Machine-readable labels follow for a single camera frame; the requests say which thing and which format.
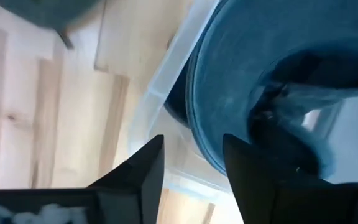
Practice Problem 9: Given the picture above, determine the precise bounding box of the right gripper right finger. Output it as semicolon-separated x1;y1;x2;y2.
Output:
222;133;295;224

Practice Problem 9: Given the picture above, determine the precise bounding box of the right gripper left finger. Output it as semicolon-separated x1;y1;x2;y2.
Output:
87;134;166;224

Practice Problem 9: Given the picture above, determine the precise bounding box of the denim blue cap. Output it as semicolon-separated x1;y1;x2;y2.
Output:
186;0;358;184

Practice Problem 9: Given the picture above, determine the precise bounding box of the dark grey-green cap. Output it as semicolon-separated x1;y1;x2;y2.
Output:
0;0;102;49

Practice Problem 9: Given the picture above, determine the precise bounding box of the clear plastic container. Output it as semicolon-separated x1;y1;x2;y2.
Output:
126;0;358;194

